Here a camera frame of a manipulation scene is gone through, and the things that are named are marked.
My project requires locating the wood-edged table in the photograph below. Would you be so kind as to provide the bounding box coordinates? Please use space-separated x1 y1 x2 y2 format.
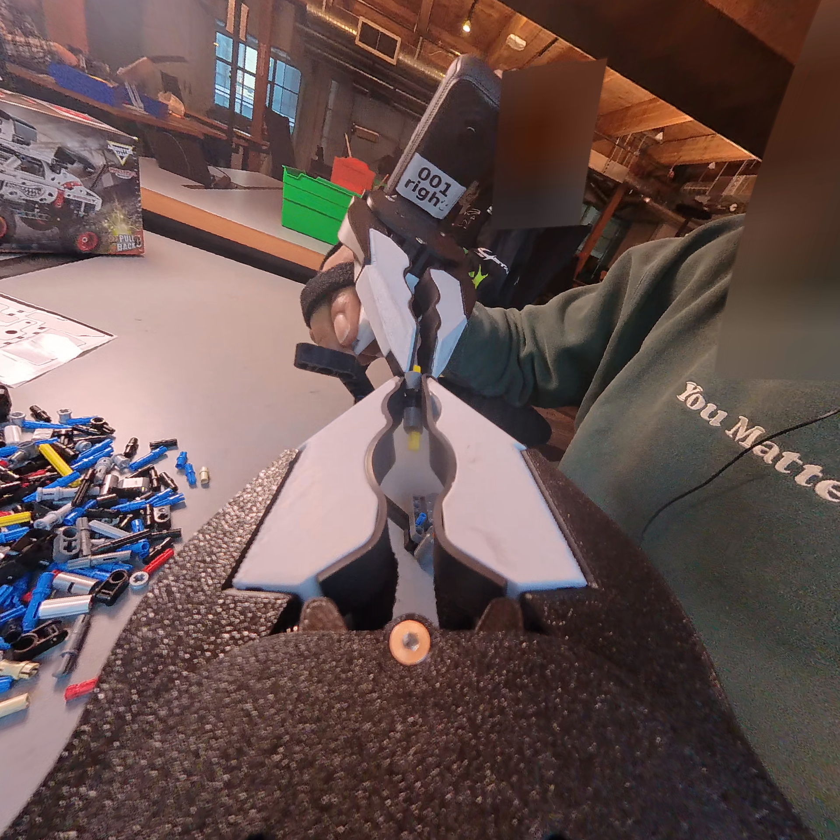
138 158 355 277

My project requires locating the grey desk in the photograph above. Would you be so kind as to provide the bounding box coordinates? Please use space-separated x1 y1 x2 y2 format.
0 234 395 815

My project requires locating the person's right forearm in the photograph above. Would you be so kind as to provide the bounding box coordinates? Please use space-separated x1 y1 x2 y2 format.
447 217 749 434

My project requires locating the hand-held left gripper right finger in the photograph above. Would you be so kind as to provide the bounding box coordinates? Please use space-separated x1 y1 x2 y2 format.
420 378 588 623

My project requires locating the toy truck box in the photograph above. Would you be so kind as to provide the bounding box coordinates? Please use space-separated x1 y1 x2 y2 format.
0 90 145 257

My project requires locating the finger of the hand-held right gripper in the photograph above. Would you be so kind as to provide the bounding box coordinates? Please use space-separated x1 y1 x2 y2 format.
357 230 422 375
422 269 473 382

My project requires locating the clear sticker sheet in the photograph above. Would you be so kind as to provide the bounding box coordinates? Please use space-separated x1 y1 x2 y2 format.
0 296 115 388

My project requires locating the pile of small building bricks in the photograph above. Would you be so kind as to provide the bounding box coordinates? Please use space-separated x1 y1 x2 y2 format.
0 405 214 720

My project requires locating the person's torso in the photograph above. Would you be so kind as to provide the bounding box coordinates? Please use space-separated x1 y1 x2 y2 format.
565 217 840 840

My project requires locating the person's right hand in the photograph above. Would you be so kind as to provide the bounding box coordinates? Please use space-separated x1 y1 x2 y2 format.
329 281 385 361

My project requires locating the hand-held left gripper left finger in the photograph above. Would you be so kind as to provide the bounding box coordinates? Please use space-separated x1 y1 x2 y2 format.
234 376 413 628

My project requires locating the green plastic crate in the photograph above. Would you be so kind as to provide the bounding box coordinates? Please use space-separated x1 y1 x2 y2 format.
283 167 358 246

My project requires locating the paned window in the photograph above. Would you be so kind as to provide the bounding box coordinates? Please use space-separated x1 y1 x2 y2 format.
214 27 303 126

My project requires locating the red bin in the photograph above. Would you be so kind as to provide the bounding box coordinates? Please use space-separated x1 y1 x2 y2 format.
331 155 376 195

